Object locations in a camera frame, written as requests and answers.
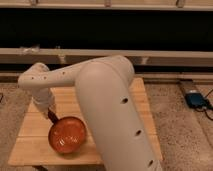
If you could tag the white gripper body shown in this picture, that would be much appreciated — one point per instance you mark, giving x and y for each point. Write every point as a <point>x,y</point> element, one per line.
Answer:
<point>44,100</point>

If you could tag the wooden shelf rail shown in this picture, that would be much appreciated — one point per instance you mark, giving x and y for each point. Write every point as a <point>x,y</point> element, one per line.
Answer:
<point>137,57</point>

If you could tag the orange ceramic bowl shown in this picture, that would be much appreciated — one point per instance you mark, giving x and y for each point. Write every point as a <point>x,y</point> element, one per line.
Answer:
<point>67,135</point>

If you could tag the blue electronic box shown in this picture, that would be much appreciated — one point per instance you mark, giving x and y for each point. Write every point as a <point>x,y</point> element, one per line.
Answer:
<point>195,100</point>

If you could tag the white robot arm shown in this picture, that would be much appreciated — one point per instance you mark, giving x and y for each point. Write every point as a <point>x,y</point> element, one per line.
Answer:
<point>102,90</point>

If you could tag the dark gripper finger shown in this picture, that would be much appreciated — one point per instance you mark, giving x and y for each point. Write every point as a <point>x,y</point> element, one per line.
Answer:
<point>52,116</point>

